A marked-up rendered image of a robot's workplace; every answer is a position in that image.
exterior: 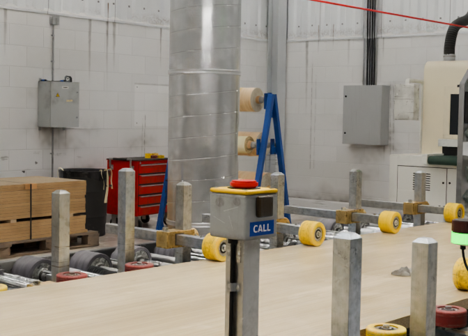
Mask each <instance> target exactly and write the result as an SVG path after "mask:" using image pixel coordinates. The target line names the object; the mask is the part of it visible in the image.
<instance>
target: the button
mask: <svg viewBox="0 0 468 336"><path fill-rule="evenodd" d="M230 186H232V188H256V186H258V182H256V181H255V180H242V179H240V180H232V181H231V182H230Z"/></svg>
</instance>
